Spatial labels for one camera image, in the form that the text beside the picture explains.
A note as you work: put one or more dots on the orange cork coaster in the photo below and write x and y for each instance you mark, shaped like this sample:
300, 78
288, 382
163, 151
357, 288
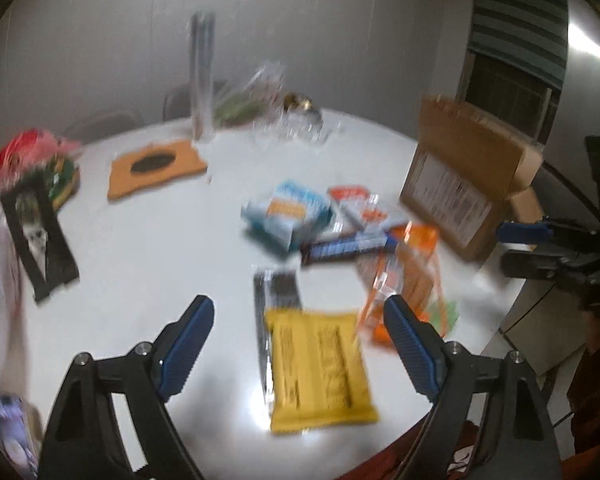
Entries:
152, 166

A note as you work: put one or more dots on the grey chair left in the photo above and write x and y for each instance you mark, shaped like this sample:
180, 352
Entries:
103, 124

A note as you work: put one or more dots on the grey chair behind vase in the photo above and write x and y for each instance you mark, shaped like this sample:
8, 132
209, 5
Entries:
177, 103

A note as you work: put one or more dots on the tall clear glass vase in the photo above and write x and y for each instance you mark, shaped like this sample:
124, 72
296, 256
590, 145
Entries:
201, 82

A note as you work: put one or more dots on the blue cracker package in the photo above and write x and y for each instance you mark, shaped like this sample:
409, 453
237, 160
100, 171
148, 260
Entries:
289, 216

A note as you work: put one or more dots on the striped window blind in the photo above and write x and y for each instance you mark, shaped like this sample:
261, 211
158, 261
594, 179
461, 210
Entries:
531, 35

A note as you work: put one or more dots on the yellow snack packet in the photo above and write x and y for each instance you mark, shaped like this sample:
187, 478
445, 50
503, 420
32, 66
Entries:
318, 370

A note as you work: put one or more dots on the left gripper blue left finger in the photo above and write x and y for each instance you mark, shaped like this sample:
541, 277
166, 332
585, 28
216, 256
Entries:
178, 346

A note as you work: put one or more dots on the silver black snack bar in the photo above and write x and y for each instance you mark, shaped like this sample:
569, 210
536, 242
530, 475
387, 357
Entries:
272, 289

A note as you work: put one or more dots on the red silver fish snack pouch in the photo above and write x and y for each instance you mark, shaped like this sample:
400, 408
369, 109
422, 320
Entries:
367, 210

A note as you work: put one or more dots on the pink snack bag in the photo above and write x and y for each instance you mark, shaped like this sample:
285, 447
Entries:
31, 148

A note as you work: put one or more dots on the crumpled clear plastic wrap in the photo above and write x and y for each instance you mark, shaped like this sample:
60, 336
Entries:
308, 125

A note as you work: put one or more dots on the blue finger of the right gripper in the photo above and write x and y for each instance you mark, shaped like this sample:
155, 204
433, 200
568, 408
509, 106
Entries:
529, 265
523, 233

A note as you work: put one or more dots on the green snack bag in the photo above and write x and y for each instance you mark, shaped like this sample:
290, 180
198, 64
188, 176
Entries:
62, 179

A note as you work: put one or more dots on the orange carrot snack bag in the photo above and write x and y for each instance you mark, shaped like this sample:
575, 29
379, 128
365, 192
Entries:
413, 272

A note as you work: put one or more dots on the window with bars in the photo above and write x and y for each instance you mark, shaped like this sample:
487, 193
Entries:
523, 101

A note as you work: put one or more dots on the brown blue chocolate bar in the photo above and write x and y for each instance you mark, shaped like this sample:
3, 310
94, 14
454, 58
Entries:
347, 248

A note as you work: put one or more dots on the cardboard box with label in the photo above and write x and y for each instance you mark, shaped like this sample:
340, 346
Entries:
469, 173

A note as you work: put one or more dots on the stainless steel refrigerator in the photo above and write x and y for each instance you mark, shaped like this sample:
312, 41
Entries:
578, 110

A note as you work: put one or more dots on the gold foil cake tray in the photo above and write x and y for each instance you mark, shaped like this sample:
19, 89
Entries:
295, 102

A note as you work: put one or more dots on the clear polka dot wrapper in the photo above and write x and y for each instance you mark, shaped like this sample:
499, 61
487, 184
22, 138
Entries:
255, 100

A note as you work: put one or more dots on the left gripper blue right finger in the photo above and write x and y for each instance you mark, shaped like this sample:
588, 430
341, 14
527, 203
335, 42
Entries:
419, 346

